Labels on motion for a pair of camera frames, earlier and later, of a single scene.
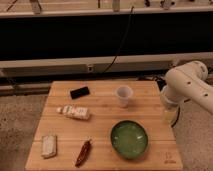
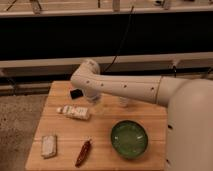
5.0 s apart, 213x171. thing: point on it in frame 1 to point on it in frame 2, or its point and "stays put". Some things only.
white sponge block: (49, 146) stays put
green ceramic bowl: (129, 139) stays put
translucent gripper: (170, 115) to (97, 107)
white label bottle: (74, 111) stays put
